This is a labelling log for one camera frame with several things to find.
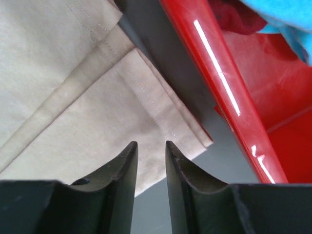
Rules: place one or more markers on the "blue t shirt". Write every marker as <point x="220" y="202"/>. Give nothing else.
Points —
<point x="290" y="18"/>

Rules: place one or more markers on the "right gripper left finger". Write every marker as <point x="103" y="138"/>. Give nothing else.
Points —
<point x="99" y="203"/>

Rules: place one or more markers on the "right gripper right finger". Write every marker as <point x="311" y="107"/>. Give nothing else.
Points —
<point x="202" y="204"/>

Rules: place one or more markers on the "red plastic bin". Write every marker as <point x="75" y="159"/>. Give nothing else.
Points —
<point x="261" y="89"/>

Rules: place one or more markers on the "beige t shirt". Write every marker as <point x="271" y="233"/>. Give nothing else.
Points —
<point x="74" y="91"/>

